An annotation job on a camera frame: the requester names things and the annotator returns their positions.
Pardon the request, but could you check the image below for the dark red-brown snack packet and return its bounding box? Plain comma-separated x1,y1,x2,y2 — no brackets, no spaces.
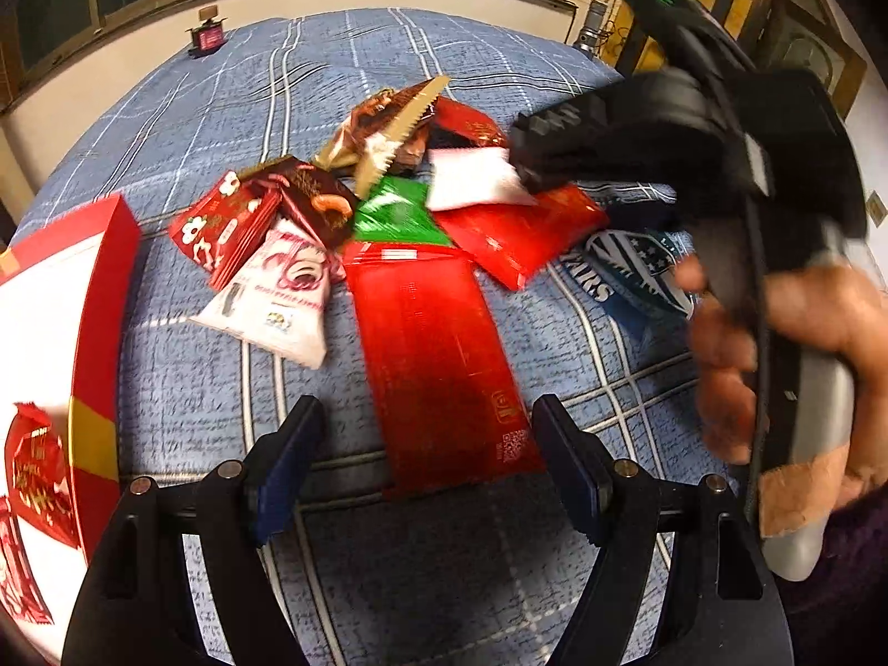
239,156,358,251

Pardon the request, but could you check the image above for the wooden cabinet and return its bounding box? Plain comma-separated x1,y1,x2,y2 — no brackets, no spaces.
756,0,868,119

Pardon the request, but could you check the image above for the white pink snack packet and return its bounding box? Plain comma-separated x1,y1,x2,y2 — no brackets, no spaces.
189,218,348,370

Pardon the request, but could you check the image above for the red snack packet gold print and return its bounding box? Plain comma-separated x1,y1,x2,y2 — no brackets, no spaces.
430,97,511,150

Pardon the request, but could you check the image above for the brown gold snack packet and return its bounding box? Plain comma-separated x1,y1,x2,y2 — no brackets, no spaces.
312,76,452,199

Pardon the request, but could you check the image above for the green snack packet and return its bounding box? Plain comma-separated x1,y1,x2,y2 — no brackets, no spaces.
352,176,452,247

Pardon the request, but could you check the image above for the red box with white inside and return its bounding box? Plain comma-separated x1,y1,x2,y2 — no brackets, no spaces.
0,194,143,646

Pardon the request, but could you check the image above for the metal cylinder object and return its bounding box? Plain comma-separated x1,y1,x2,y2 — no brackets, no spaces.
579,0,612,57

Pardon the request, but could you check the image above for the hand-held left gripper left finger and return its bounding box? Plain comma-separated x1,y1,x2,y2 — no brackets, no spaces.
62,395,327,666

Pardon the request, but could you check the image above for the small red device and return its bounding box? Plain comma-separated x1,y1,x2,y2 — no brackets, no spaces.
186,6,228,60

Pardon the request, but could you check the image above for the small white snack packet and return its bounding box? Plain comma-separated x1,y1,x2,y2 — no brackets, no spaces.
425,145,538,211

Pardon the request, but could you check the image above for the blue checked bedsheet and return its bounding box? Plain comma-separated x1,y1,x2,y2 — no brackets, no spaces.
10,7,702,666

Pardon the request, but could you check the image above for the dark shiny snack packet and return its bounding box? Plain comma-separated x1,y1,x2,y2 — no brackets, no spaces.
388,121,435,174

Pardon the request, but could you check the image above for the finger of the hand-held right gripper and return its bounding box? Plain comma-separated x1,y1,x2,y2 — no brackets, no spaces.
509,73,695,195

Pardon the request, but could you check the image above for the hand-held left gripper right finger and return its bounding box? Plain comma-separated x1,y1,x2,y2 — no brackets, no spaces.
533,394,795,666

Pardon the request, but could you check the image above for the red flowered snack packet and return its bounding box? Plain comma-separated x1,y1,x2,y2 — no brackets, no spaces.
168,170,282,292

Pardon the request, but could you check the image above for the long red snack packet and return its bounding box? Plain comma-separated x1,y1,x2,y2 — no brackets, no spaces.
343,239,546,497

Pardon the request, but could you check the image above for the red patterned snack packet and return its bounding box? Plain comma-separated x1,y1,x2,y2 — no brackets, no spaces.
3,402,80,549
0,496,55,625

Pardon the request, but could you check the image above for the person's right hand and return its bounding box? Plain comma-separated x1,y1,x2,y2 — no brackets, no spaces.
676,250,888,521

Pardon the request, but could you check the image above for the wide red snack packet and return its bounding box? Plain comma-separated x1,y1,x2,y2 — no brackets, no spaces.
437,184,612,292

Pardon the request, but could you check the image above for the person's right forearm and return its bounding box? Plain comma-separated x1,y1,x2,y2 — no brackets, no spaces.
784,486,888,666

